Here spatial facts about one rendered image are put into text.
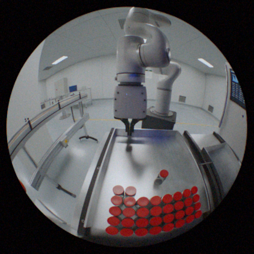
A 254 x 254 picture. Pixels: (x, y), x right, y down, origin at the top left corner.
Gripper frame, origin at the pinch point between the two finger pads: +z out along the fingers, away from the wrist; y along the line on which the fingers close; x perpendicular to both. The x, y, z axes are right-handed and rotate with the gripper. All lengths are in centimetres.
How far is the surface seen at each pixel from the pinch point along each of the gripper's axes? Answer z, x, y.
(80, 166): 93, 32, -76
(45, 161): 39, -7, -84
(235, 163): 3, -25, 54
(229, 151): 2, -15, 54
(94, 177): 2.6, -18.5, -7.2
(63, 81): -88, 442, -478
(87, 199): 2.6, -24.9, -7.2
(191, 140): 2.6, -3.2, 26.1
